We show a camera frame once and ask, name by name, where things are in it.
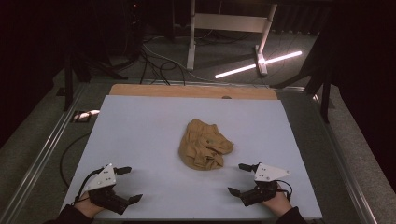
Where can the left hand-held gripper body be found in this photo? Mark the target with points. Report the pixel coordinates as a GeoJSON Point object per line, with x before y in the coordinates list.
{"type": "Point", "coordinates": [102, 179]}

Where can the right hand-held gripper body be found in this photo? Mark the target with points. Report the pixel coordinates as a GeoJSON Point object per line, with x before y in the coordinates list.
{"type": "Point", "coordinates": [264, 189]}

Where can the tan garment with pumpkin print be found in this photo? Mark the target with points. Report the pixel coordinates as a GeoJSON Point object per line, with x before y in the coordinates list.
{"type": "Point", "coordinates": [202, 146]}

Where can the person's right hand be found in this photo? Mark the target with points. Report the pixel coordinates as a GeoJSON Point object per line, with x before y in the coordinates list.
{"type": "Point", "coordinates": [278, 203]}

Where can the person's left hand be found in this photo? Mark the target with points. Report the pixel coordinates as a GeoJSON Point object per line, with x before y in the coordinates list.
{"type": "Point", "coordinates": [85, 205]}

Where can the white table mat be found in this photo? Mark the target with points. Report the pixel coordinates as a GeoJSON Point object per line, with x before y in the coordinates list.
{"type": "Point", "coordinates": [155, 133]}

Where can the black metal stand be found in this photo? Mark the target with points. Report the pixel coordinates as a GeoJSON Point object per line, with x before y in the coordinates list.
{"type": "Point", "coordinates": [67, 84]}
{"type": "Point", "coordinates": [325, 93]}

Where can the white light strip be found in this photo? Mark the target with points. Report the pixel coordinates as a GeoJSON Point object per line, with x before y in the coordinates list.
{"type": "Point", "coordinates": [280, 58]}

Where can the aluminium floor rail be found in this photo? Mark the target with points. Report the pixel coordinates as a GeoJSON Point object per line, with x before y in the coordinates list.
{"type": "Point", "coordinates": [345, 165]}
{"type": "Point", "coordinates": [37, 161]}

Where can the white metal desk frame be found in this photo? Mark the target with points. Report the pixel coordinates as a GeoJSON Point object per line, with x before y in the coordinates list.
{"type": "Point", "coordinates": [229, 22]}

